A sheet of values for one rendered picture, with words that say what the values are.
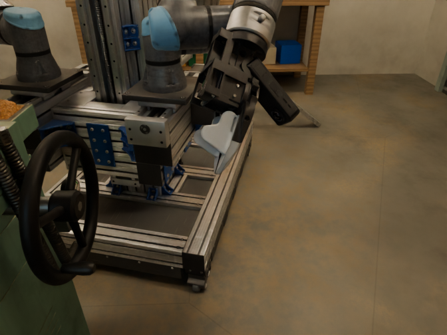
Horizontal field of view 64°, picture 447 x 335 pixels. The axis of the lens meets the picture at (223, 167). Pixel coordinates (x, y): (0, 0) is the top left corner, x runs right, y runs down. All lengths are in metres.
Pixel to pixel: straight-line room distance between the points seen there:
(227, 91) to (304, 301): 1.19
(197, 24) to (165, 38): 0.06
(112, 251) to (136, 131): 0.61
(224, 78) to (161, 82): 0.69
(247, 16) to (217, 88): 0.13
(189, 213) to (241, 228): 0.35
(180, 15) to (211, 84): 0.19
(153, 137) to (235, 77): 0.66
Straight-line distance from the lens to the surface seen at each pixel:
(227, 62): 0.55
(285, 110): 0.57
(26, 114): 0.98
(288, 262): 1.71
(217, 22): 0.68
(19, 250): 0.97
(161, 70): 1.21
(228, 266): 1.67
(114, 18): 1.36
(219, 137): 0.52
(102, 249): 1.59
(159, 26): 0.67
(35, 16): 1.45
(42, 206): 0.75
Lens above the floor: 1.23
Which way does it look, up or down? 32 degrees down
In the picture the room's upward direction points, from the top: straight up
